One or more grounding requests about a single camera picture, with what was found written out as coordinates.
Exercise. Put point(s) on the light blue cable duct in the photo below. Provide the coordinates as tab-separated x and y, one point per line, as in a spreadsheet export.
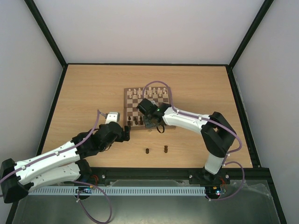
122	191

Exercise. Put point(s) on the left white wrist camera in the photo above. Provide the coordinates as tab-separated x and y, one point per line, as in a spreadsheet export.
112	117

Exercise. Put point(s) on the circuit board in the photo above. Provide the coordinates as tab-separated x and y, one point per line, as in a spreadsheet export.
215	190
84	189

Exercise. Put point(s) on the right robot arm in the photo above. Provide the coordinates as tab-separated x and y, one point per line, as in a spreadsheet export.
217	133

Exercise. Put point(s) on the wooden chess board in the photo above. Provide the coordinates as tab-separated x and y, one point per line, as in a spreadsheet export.
130	105

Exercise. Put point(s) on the black mounting rail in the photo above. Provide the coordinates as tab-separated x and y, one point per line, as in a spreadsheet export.
104	176

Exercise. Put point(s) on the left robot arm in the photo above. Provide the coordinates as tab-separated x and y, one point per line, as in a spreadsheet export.
65	163

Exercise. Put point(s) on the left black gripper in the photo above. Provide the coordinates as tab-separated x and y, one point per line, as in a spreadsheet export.
121	138

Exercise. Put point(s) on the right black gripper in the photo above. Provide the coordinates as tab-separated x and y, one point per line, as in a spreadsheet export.
149	120

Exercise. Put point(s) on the left circuit board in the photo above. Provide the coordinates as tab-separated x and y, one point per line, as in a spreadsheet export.
84	189

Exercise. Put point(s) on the right circuit board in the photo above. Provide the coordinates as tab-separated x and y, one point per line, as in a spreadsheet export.
215	190

